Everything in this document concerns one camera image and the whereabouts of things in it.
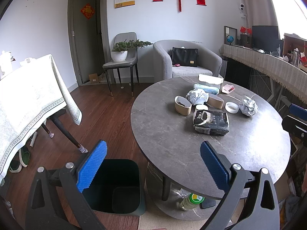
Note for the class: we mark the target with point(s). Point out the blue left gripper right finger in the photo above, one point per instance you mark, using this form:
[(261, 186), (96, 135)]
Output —
[(216, 165)]

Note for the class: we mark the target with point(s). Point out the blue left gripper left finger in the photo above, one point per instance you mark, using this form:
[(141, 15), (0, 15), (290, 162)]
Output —
[(91, 164)]

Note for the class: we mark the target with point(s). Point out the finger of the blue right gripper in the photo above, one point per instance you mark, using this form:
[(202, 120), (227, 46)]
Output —
[(298, 111)]

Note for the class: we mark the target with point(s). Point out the black snack bag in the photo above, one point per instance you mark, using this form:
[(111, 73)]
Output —
[(214, 123)]

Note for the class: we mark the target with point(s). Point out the white round lid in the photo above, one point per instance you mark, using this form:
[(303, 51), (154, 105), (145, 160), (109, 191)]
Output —
[(232, 107)]

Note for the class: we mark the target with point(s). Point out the brown tape roll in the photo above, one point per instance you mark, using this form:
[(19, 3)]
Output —
[(215, 101), (182, 105)]

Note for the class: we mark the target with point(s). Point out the white paper ball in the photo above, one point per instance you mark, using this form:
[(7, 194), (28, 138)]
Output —
[(197, 96)]

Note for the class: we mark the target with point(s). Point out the blue tissue pack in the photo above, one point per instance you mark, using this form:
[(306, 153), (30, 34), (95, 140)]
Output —
[(207, 89)]

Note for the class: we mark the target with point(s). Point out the small white cap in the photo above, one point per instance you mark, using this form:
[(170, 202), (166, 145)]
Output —
[(201, 107)]

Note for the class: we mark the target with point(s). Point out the dark green trash bin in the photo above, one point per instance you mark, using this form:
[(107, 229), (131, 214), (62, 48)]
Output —
[(117, 188)]

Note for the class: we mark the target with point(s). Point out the beige fringed desk cloth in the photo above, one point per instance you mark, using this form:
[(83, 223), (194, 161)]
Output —
[(287, 75)]

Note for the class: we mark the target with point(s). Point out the green cap bottle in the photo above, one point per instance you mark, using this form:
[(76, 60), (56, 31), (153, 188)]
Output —
[(191, 201)]

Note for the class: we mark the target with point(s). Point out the black table leg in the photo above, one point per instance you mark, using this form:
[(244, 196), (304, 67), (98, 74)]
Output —
[(68, 135)]

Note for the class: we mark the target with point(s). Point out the round grey marble table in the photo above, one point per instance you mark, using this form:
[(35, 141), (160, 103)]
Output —
[(172, 146)]

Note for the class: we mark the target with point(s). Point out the white green shoe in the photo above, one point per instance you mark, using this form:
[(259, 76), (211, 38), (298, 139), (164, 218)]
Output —
[(24, 156)]

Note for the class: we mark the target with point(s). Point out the black monitor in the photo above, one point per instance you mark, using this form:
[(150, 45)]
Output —
[(265, 37)]

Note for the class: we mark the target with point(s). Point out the small cardboard box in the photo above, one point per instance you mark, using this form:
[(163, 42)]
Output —
[(94, 78)]

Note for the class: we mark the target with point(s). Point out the white patterned tablecloth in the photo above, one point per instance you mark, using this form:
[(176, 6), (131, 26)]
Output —
[(31, 92)]

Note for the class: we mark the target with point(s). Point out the small blue globe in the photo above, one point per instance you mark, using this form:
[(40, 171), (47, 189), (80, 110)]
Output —
[(229, 39)]

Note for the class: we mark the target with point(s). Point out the grey armchair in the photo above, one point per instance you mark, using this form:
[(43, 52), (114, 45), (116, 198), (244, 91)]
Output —
[(209, 63)]

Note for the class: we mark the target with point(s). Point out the grey dining chair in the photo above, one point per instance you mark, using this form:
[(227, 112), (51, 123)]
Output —
[(130, 62)]

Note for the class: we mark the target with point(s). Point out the potted green plant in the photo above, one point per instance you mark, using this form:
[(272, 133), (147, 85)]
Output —
[(120, 49)]

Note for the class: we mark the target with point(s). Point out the black handbag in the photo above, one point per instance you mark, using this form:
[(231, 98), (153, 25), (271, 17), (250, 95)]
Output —
[(186, 57)]

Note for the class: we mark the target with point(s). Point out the grey door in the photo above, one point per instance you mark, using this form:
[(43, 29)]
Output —
[(87, 37)]

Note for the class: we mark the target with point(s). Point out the red fu door sticker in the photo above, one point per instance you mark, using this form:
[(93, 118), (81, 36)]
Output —
[(88, 11)]

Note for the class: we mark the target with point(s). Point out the picture frame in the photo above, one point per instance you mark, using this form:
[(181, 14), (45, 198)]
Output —
[(230, 31)]

